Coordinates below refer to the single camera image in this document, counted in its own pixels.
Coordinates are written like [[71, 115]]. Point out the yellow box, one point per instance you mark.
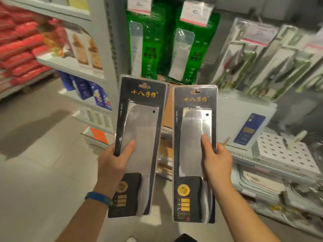
[[78, 2]]

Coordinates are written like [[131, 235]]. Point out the white brown-print box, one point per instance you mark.
[[96, 55], [78, 47]]

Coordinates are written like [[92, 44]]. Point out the person's right hand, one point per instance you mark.
[[219, 166]]

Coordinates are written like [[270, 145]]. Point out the white red-edged price tag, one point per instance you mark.
[[140, 5], [258, 33], [196, 12], [315, 42]]

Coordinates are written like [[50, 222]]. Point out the orange and white box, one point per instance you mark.
[[98, 136]]

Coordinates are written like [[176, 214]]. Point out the white perforated board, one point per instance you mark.
[[277, 151]]

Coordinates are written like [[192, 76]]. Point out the row of white slotted boxes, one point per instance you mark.
[[96, 118]]

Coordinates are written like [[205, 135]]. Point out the white end shelf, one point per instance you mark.
[[98, 22]]

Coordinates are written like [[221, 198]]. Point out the stack of red packets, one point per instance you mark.
[[20, 52]]

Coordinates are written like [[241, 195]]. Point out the white cutting board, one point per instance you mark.
[[234, 115]]

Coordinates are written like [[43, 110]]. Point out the grey metal display shelf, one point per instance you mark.
[[118, 55]]

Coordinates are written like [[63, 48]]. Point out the black packaged cleaver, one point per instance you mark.
[[194, 118]]

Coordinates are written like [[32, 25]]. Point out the person's left forearm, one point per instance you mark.
[[83, 221]]

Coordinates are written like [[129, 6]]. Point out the blue wristband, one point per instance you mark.
[[98, 197]]

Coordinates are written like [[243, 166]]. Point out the stack of wooden racks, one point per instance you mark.
[[165, 153]]

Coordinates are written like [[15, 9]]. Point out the person's left hand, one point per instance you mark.
[[113, 166]]

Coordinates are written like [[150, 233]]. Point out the white left shoe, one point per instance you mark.
[[131, 239]]

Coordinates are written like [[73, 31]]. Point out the stack of white trays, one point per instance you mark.
[[257, 181]]

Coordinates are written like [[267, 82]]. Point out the person's right forearm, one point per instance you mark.
[[239, 219]]

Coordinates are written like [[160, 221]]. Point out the black shorts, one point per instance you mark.
[[185, 238]]

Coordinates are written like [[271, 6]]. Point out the dark blue box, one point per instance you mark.
[[101, 97], [66, 80], [82, 88]]

